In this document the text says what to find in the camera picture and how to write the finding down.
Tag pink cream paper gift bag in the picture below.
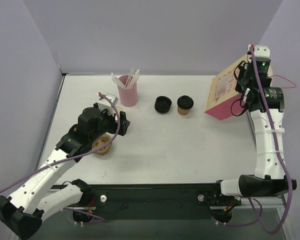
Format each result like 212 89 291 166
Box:
203 53 298 123

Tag stack of black lids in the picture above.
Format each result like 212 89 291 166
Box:
154 96 172 114

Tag single brown paper cup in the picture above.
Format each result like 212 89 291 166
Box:
177 106 192 116

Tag stack of brown paper cups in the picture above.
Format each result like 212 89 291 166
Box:
116 105 125 114

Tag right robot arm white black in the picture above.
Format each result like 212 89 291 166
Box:
211 56 297 204

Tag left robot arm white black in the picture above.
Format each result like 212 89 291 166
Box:
0 103 130 240

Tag brown pulp cup carriers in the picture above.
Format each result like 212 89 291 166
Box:
91 134 112 156

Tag pink straw holder cup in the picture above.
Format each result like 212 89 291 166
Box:
117 84 138 107

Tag white wrapped straws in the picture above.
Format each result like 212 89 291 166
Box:
110 67 140 90

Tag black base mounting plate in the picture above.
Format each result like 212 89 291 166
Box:
73 183 242 220

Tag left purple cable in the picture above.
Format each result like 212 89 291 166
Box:
0 92 121 223

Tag purple cable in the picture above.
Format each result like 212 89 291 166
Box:
224 44 295 235
0 92 121 223

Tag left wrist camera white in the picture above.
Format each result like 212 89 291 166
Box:
97 93 119 115

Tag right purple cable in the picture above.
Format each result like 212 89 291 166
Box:
224 44 295 235

